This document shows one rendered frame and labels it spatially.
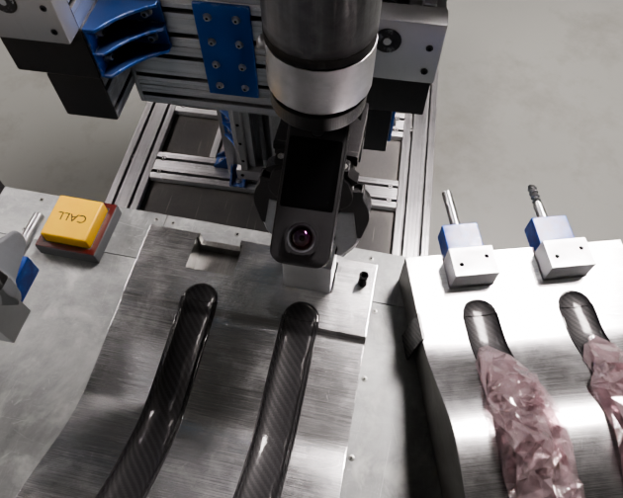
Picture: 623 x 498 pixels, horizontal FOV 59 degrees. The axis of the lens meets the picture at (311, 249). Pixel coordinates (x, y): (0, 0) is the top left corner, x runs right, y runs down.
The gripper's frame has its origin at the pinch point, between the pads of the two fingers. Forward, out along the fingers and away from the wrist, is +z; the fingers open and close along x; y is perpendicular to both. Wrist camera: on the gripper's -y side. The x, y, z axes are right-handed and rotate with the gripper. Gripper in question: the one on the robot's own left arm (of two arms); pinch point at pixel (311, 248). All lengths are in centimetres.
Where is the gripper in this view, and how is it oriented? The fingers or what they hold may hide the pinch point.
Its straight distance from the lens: 56.0
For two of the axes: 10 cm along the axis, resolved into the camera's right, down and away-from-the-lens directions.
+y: 2.0, -8.4, 5.0
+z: -0.1, 5.1, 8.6
